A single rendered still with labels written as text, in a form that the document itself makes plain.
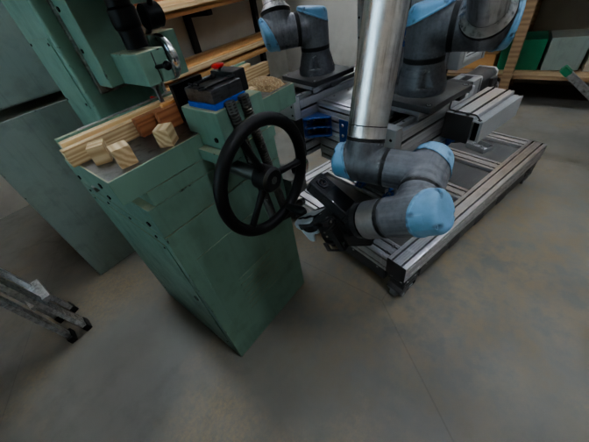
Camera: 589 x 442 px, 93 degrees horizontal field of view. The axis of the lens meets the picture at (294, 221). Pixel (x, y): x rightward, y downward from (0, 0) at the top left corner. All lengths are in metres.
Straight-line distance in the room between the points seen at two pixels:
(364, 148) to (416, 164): 0.10
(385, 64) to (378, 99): 0.05
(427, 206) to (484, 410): 0.92
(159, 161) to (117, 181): 0.09
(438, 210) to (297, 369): 0.93
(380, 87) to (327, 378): 1.01
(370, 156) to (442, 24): 0.49
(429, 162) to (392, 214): 0.12
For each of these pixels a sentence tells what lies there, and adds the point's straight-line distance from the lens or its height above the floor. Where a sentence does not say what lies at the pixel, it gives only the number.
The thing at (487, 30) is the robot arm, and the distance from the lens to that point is 0.91.
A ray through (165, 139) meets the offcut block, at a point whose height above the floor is 0.92.
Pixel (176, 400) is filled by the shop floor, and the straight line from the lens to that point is 1.36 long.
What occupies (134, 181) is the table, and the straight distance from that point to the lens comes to 0.69.
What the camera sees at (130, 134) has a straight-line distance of 0.84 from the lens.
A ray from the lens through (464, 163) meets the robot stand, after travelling 1.88.
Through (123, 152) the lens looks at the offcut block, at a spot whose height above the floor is 0.93.
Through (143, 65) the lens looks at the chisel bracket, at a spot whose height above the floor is 1.05.
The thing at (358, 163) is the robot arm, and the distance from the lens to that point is 0.57.
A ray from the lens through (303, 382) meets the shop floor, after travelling 1.22.
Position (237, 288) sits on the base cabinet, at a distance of 1.03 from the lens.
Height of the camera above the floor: 1.16
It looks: 41 degrees down
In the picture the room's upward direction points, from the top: 11 degrees counter-clockwise
